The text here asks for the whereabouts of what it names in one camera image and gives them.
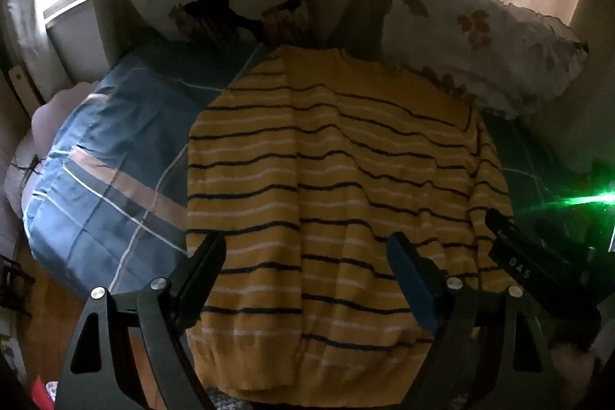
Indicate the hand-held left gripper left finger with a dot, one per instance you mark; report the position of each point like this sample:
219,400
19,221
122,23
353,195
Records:
204,266

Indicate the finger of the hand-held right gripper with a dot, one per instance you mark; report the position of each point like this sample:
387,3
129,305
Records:
511,254

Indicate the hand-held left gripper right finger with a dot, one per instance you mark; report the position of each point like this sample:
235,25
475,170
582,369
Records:
413,285

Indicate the yellow striped sweater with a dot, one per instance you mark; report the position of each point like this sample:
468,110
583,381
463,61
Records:
336,174

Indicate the blue plaid bed sheet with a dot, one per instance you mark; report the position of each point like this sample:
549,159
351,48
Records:
120,150

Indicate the red object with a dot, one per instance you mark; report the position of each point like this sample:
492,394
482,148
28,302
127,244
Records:
41,393

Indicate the white floral pillow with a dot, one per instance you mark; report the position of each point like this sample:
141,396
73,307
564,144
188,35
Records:
480,40

